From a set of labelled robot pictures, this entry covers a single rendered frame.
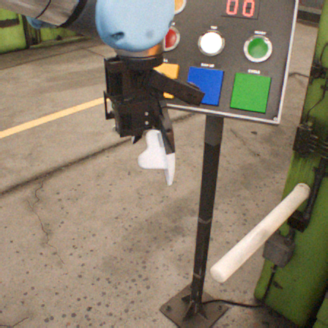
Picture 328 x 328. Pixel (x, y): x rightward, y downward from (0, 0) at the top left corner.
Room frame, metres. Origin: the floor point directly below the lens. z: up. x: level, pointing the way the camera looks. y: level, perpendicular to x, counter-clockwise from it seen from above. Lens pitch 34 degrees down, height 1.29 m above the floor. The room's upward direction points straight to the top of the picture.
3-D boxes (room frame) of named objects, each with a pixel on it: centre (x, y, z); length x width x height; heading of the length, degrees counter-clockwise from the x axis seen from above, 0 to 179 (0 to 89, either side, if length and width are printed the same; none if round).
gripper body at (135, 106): (0.52, 0.04, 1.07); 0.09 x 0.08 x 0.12; 116
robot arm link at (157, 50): (0.52, 0.03, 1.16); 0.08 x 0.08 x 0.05
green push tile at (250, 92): (0.68, -0.19, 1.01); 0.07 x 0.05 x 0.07; 70
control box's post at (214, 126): (0.84, -0.15, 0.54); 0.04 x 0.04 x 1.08; 45
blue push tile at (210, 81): (0.72, -0.10, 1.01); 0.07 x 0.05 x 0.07; 70
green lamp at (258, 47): (0.73, -0.21, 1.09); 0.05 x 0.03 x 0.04; 45
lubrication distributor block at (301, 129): (0.85, -0.42, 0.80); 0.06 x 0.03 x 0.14; 45
